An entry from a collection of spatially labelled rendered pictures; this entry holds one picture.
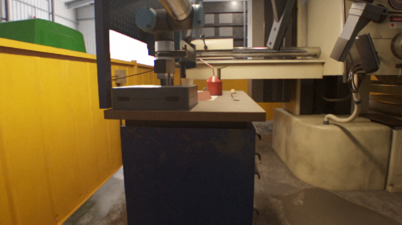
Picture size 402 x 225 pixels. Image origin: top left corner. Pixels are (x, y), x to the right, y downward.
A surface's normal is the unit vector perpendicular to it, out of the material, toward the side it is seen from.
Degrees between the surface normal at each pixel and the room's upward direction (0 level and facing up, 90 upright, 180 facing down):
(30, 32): 80
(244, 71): 90
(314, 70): 90
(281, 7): 113
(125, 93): 90
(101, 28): 90
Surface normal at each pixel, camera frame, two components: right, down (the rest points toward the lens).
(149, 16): -0.27, 0.11
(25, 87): 1.00, 0.00
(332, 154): -0.49, 0.10
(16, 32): -0.10, -0.07
